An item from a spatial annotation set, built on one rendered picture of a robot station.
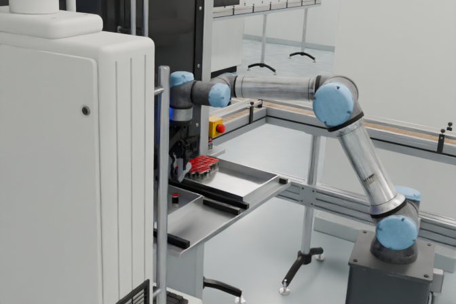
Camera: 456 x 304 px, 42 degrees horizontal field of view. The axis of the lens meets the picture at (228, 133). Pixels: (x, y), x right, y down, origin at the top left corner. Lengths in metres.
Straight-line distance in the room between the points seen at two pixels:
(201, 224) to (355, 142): 0.56
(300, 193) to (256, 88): 1.34
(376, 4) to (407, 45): 0.28
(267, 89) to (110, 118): 0.86
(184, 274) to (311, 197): 0.89
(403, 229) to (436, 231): 1.18
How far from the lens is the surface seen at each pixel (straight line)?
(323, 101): 1.70
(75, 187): 1.21
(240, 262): 3.47
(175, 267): 2.52
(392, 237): 1.81
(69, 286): 1.34
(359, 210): 3.05
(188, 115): 1.89
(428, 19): 3.36
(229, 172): 2.32
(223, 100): 1.83
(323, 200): 3.13
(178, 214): 1.93
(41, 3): 1.27
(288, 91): 1.88
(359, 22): 3.48
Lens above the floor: 1.74
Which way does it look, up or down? 18 degrees down
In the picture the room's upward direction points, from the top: 3 degrees clockwise
